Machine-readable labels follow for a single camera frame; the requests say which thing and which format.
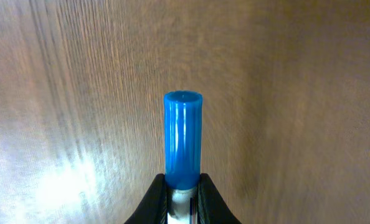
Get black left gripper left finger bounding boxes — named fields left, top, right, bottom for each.
left=125, top=174, right=168, bottom=224

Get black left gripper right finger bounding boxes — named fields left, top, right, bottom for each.
left=197, top=173, right=241, bottom=224

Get blue white whiteboard marker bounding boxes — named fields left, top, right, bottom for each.
left=164, top=90, right=202, bottom=224

